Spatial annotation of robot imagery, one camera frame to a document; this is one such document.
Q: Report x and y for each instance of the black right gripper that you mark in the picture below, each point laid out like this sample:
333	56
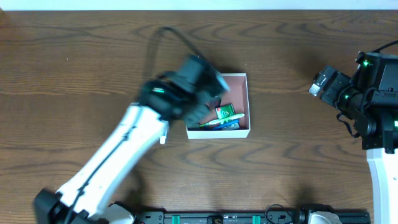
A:
330	86

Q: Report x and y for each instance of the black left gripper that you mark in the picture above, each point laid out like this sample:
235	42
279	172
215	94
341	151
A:
199	112

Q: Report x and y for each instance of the clear pump bottle blue liquid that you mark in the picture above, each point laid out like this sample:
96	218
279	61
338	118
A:
214	103

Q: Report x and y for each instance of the green Dettol soap box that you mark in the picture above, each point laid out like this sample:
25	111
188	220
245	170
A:
224	111

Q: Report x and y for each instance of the green white toothbrush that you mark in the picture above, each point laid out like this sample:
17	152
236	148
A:
217	121

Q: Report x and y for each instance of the blue disposable razor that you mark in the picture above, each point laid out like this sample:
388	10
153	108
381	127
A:
220	127

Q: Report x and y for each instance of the green white toothpaste tube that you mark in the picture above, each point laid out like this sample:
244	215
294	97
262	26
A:
163	137

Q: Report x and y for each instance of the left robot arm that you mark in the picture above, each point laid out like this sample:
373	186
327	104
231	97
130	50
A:
181	95

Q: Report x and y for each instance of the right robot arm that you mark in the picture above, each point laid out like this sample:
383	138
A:
369	99

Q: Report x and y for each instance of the white box pink interior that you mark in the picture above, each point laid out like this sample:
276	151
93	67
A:
238	97

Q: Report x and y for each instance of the black mounting rail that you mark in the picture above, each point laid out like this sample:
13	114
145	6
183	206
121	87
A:
270	216

